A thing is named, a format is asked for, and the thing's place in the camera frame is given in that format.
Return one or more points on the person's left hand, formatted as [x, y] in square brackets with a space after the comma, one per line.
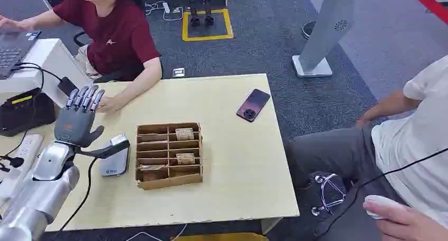
[110, 103]
[406, 222]

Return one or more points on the person's right hand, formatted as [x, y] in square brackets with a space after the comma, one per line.
[365, 121]
[12, 23]

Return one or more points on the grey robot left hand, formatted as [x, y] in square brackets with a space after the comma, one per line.
[73, 124]

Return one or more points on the white computer mouse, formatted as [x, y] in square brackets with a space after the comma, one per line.
[381, 200]

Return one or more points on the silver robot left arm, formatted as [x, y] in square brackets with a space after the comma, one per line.
[38, 194]

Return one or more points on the dark grey laptop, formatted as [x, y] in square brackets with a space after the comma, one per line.
[12, 50]

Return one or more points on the black power adapter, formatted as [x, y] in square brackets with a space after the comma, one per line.
[66, 86]

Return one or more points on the black case with yellow label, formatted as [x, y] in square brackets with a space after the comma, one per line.
[26, 111]

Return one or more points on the person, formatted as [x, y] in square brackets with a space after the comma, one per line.
[413, 145]
[115, 36]

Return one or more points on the white cabinet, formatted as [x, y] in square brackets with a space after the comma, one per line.
[52, 62]

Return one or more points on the black plug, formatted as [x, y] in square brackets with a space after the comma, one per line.
[14, 161]

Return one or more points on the small white floor socket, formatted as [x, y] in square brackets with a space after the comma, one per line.
[178, 72]

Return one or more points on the chrome chair base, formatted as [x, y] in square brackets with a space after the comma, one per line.
[329, 194]

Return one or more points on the wooden card box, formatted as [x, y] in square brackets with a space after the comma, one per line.
[157, 183]

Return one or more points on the grey standing kiosk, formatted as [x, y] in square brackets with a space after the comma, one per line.
[325, 29]

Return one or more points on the white floor power strip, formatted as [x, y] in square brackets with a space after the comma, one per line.
[166, 7]

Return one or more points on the dark purple smartphone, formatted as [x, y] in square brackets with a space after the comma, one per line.
[253, 105]

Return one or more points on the black humanoid robot legs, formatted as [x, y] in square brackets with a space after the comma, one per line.
[201, 8]

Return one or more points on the yellow floor tape square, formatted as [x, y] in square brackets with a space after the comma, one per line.
[229, 24]

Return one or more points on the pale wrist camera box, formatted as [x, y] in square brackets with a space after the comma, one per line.
[115, 160]

